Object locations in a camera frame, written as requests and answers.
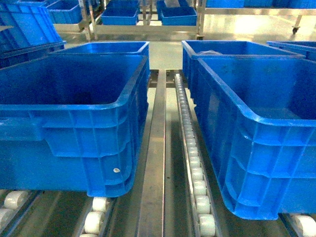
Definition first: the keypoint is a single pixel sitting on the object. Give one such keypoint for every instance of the blue bin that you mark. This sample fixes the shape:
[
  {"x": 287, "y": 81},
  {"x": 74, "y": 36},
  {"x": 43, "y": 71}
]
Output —
[
  {"x": 257, "y": 116},
  {"x": 111, "y": 48},
  {"x": 195, "y": 49},
  {"x": 73, "y": 123}
]

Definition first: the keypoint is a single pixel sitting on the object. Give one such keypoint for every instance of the blue bin left centre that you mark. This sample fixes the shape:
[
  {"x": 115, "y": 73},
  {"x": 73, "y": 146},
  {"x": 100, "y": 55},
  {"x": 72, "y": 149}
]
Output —
[{"x": 73, "y": 123}]

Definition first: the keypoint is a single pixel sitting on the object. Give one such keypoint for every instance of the steel flow rack shelf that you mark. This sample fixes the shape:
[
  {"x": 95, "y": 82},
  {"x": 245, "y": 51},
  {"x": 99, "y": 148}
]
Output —
[{"x": 98, "y": 214}]

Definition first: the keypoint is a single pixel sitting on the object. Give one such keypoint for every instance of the blue bin behind right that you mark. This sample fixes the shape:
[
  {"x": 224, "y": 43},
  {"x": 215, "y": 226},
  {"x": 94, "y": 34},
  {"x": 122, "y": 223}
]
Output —
[{"x": 195, "y": 49}]

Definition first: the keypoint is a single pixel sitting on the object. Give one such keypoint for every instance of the blue bin right centre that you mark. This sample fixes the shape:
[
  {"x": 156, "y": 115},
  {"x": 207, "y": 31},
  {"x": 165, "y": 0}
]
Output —
[{"x": 257, "y": 116}]

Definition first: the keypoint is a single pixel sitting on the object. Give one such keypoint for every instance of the blue bin behind left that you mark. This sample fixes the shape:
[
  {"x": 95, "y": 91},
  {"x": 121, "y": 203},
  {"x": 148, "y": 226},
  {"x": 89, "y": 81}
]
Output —
[{"x": 111, "y": 48}]

